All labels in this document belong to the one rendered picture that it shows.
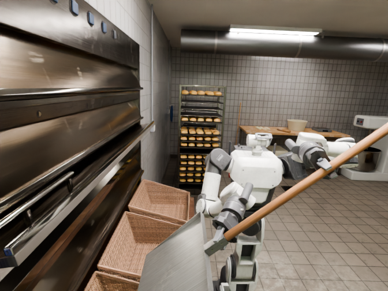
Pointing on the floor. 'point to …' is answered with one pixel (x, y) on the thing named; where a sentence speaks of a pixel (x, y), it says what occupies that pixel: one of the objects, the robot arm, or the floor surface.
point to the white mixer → (370, 153)
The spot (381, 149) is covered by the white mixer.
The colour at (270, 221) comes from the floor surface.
